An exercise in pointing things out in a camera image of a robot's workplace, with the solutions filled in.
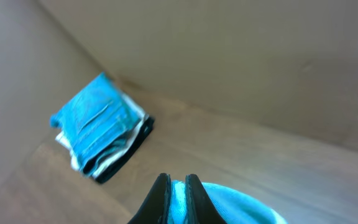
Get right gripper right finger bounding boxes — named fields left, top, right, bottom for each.
left=185, top=174, right=226, bottom=224

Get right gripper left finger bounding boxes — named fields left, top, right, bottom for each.
left=128, top=173, right=172, bottom=224

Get light blue printed t-shirt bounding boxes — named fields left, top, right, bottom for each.
left=167, top=180, right=287, bottom=224

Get folded black garment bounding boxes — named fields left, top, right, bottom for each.
left=92, top=116, right=155, bottom=184

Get folded blue denim jeans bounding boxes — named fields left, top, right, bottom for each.
left=50, top=72, right=142, bottom=176

